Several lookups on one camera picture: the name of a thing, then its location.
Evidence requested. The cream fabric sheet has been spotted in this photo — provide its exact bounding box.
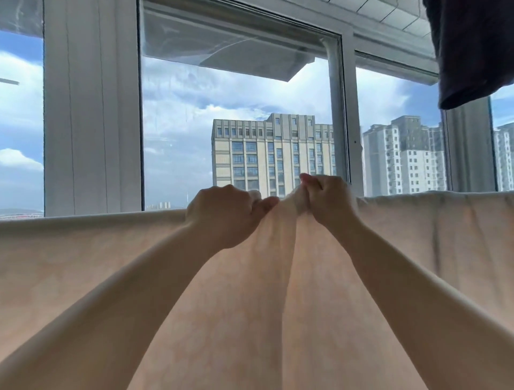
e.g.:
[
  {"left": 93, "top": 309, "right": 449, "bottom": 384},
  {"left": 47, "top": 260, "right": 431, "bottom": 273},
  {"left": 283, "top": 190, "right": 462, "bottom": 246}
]
[{"left": 0, "top": 188, "right": 514, "bottom": 390}]

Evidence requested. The dark hanging garment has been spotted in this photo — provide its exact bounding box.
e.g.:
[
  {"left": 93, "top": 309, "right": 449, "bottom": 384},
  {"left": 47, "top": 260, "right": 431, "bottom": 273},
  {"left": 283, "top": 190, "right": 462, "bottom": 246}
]
[{"left": 422, "top": 0, "right": 514, "bottom": 111}]

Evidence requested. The beige high-rise building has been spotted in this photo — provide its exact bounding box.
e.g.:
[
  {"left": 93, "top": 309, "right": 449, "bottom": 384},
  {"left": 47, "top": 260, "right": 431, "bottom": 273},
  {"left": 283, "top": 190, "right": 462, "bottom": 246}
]
[{"left": 211, "top": 113, "right": 336, "bottom": 199}]

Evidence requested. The person's left hand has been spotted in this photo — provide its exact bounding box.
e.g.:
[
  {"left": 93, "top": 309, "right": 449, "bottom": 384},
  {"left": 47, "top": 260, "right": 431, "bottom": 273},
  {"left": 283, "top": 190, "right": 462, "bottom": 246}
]
[{"left": 185, "top": 185, "right": 280, "bottom": 250}]

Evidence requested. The person's left forearm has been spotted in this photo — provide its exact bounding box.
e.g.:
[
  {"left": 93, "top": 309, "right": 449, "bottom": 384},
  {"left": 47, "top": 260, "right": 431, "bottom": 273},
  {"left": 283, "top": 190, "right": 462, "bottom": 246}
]
[{"left": 0, "top": 220, "right": 237, "bottom": 390}]

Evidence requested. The white window frame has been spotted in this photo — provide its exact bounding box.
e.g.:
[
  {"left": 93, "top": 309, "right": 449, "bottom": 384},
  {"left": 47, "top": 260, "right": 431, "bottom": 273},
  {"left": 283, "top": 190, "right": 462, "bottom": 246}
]
[{"left": 0, "top": 0, "right": 514, "bottom": 218}]

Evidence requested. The person's right hand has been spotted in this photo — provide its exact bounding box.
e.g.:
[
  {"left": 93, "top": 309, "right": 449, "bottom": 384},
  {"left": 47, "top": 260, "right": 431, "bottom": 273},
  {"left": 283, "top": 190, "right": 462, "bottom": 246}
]
[{"left": 300, "top": 173, "right": 359, "bottom": 235}]

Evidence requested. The white apartment tower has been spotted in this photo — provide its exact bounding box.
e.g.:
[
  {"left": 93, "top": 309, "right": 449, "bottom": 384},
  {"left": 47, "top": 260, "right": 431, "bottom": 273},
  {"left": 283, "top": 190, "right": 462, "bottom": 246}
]
[
  {"left": 361, "top": 115, "right": 447, "bottom": 197},
  {"left": 493, "top": 122, "right": 514, "bottom": 192}
]

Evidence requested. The person's right forearm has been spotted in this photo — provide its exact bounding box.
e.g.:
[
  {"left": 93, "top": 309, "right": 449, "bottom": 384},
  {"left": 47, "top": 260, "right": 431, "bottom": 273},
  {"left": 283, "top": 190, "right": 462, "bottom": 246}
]
[{"left": 329, "top": 219, "right": 514, "bottom": 390}]

